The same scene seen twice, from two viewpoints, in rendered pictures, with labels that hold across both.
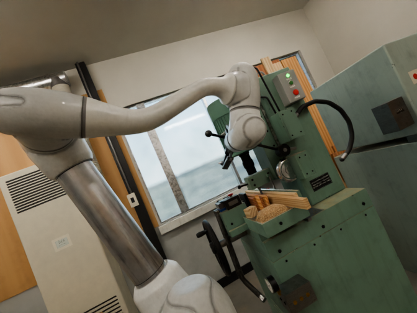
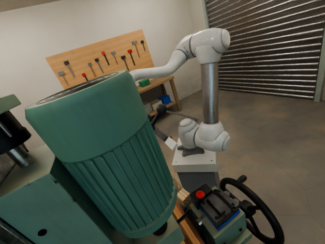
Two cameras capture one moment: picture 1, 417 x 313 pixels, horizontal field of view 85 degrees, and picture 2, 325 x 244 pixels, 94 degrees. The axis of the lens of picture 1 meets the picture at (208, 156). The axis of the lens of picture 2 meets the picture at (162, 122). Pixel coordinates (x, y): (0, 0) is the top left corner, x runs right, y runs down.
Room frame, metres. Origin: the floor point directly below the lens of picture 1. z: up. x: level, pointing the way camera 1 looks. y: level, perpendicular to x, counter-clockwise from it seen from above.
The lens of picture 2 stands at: (1.52, -0.10, 1.51)
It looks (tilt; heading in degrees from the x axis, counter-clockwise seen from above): 26 degrees down; 175
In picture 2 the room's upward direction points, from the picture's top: 20 degrees counter-clockwise
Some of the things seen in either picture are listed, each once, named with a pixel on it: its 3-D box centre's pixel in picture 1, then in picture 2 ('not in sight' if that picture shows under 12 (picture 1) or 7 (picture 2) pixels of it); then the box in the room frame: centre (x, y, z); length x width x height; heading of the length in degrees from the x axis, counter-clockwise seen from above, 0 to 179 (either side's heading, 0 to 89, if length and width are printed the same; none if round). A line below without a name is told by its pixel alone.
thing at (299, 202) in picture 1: (273, 199); not in sight; (1.12, -0.21, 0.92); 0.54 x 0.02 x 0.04; 12
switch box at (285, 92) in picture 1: (288, 87); not in sight; (1.16, -0.52, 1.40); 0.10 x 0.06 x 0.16; 102
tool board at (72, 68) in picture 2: not in sight; (108, 64); (-2.10, -0.44, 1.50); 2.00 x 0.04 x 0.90; 105
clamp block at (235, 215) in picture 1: (233, 214); (216, 215); (1.19, 0.01, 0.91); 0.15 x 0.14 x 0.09; 12
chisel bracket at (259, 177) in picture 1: (259, 180); (157, 237); (1.24, -0.20, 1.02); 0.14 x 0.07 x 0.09; 102
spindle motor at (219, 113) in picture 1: (231, 127); (119, 155); (1.23, -0.18, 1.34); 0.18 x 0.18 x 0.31
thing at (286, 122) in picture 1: (287, 125); not in sight; (1.13, -0.42, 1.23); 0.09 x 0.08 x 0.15; 102
